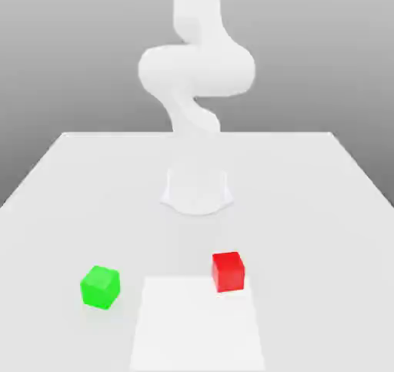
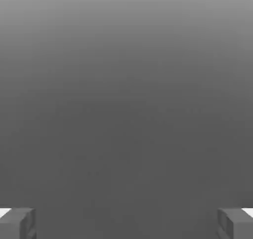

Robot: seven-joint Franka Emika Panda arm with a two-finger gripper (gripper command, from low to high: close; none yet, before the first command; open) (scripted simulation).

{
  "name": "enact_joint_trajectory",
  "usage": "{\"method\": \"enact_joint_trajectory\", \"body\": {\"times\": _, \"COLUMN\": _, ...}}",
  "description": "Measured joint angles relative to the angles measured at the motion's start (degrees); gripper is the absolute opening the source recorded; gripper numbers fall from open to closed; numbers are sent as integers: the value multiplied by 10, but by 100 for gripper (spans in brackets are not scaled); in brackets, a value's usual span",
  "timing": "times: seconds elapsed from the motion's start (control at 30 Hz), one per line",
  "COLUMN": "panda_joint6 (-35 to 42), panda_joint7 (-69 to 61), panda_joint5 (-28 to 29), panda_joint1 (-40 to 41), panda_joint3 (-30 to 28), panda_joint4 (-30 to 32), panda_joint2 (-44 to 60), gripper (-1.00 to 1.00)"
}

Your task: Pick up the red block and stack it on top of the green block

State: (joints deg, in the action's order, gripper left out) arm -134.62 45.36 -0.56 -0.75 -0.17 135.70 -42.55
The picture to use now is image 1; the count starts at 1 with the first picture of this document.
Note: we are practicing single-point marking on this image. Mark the small red cube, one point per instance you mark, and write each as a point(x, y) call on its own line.
point(228, 272)

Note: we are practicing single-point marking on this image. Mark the small green cube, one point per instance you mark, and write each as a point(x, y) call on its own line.
point(100, 287)

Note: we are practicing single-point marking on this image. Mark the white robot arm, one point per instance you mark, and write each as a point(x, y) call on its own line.
point(197, 70)

